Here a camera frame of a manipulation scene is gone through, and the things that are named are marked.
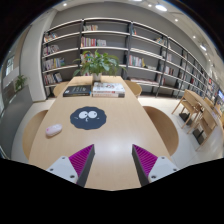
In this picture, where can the white and pink computer mouse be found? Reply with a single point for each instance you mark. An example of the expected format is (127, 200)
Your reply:
(53, 130)

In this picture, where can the wooden chair far right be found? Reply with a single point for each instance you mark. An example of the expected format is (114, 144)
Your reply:
(133, 87)

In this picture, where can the wooden chair near left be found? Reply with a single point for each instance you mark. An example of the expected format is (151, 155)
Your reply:
(30, 132)

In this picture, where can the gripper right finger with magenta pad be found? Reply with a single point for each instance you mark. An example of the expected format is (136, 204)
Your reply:
(149, 167)

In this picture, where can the wooden chair by side table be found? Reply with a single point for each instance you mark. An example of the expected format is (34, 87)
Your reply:
(191, 102)

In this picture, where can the large grey bookshelf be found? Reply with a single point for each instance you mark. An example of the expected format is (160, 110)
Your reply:
(157, 62)

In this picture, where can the stack of white red books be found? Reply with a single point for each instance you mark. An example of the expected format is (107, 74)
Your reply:
(103, 89)

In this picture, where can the dark cartoon face mouse pad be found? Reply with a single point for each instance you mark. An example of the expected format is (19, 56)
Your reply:
(88, 118)

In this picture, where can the black book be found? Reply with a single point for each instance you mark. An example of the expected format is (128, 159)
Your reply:
(79, 90)

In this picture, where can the wooden chair near right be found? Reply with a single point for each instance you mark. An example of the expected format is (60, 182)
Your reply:
(165, 127)

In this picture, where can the wooden chair far left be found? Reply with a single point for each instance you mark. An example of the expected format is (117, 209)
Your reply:
(59, 88)

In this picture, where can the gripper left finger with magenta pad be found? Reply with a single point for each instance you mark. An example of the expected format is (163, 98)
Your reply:
(76, 167)

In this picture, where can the green potted plant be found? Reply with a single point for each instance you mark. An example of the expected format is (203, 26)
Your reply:
(96, 64)

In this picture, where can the small plant at left wall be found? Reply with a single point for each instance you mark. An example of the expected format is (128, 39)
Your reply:
(20, 82)

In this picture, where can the wooden side table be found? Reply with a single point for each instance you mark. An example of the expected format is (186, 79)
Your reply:
(216, 113)

